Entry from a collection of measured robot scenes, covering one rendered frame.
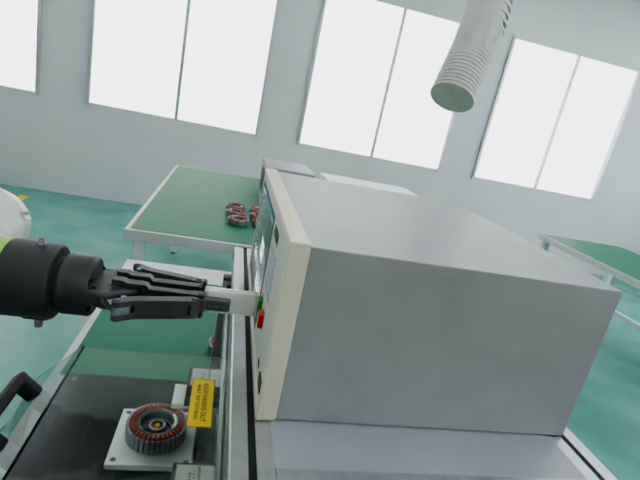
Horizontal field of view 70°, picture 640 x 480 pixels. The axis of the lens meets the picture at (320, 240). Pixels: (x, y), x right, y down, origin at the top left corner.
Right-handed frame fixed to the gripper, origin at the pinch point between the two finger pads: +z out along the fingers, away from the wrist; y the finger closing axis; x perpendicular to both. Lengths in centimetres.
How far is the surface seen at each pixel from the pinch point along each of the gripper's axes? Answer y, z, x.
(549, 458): 18.2, 38.0, -6.6
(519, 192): -468, 359, -26
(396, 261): 14.4, 15.0, 13.3
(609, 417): -146, 245, -118
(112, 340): -59, -26, -43
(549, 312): 14.4, 34.3, 9.8
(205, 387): 2.5, -1.6, -11.6
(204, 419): 8.8, -1.3, -11.6
